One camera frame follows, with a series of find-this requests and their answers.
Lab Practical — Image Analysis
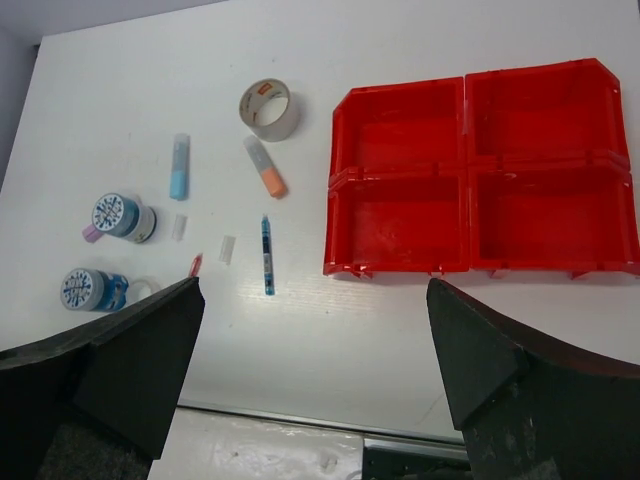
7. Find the orange highlighter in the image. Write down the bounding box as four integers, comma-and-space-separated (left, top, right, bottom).
243, 136, 288, 199

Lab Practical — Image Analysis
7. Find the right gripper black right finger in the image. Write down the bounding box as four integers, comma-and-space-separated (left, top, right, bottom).
426, 279, 639, 479

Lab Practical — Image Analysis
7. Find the pink highlighter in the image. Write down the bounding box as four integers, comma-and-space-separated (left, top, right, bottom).
82, 224, 103, 244

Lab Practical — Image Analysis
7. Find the blue slime jar near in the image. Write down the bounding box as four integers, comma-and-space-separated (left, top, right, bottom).
60, 268, 129, 313

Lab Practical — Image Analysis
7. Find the small clear tape roll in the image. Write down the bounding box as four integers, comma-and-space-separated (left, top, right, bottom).
126, 277, 160, 305

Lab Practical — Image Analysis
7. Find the clear pen cap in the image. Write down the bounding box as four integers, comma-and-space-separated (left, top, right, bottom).
218, 235, 236, 265
172, 214, 188, 242

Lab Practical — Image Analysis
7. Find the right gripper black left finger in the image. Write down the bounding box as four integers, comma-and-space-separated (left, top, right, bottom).
1, 277, 205, 479

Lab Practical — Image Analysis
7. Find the red bin front left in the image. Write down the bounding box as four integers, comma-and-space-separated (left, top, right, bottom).
323, 170, 470, 277

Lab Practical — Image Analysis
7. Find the blue slime jar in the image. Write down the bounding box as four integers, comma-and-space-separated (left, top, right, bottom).
60, 268, 129, 313
91, 193, 157, 244

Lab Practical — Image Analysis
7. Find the blue gel pen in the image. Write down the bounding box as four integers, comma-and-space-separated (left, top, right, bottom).
261, 215, 275, 296

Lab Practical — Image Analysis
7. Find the red bin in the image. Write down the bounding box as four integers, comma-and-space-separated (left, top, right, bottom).
465, 58, 630, 170
329, 77, 466, 179
469, 154, 639, 278
323, 170, 470, 277

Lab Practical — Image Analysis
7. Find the large grey tape roll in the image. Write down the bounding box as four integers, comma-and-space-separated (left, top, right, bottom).
239, 78, 299, 142

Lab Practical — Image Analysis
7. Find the red bin back left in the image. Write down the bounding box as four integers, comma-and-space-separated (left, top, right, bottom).
329, 77, 466, 179

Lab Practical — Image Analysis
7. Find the metal base rail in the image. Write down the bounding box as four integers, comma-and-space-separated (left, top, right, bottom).
178, 399, 464, 445

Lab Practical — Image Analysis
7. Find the red gel pen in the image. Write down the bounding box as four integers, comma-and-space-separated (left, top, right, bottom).
189, 253, 203, 277

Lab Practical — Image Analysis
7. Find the blue slime jar far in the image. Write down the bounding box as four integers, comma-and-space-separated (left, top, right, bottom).
91, 193, 157, 244

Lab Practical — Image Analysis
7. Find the red bin front right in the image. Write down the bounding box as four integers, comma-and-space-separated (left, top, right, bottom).
469, 154, 639, 278

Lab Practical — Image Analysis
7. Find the red bin back right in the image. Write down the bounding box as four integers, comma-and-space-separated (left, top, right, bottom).
465, 58, 630, 170

